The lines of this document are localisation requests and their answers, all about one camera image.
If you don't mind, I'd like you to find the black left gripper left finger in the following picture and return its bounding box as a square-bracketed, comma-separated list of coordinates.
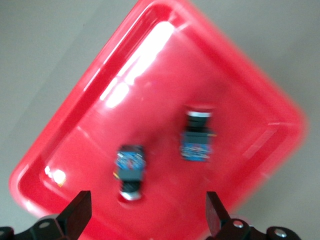
[14, 190, 92, 240]

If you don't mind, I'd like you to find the red plastic tray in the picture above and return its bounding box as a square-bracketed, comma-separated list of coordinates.
[8, 0, 310, 240]

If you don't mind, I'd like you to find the red push button switch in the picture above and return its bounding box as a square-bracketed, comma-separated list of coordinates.
[179, 106, 217, 163]
[113, 144, 147, 202]

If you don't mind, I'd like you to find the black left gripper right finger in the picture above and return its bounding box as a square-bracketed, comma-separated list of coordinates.
[205, 191, 254, 240]

